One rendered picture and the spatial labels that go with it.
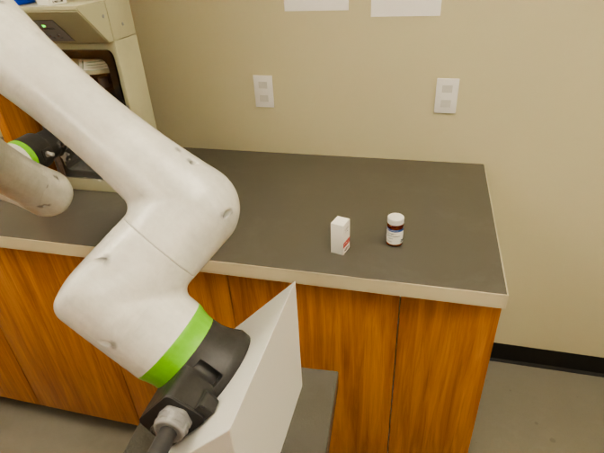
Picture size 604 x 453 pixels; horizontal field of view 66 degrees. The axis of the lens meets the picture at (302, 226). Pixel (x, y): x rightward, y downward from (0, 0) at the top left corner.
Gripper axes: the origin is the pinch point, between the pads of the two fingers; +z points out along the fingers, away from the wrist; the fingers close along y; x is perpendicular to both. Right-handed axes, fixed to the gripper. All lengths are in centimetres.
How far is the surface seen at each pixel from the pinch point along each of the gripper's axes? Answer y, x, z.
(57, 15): 28.9, -4.1, -4.9
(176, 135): -22, 2, 49
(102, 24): 25.7, -11.1, 2.0
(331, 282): -29, -75, -24
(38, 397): -105, 43, -22
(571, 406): -121, -159, 30
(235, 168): -26.2, -29.9, 29.6
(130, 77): 10.5, -10.9, 9.0
